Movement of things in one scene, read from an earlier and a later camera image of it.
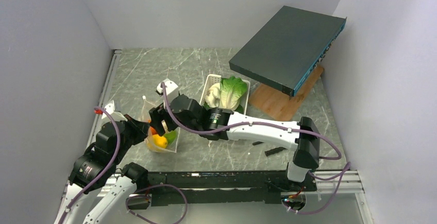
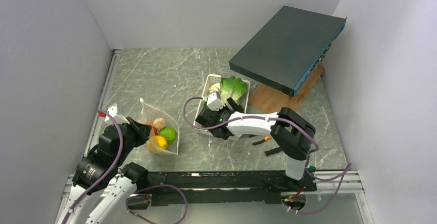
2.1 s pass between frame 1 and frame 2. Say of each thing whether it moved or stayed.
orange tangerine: stayed
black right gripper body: moved
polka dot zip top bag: stayed
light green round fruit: stayed
